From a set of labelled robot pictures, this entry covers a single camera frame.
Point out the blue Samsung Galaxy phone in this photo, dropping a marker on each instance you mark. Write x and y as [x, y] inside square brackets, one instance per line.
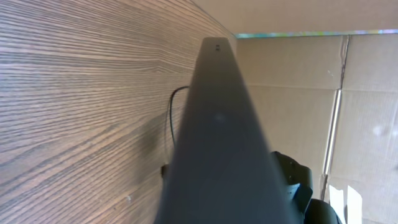
[221, 170]

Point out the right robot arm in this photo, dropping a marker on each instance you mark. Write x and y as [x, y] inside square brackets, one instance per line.
[299, 191]

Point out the cardboard box wall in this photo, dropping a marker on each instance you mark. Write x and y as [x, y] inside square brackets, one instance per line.
[322, 75]

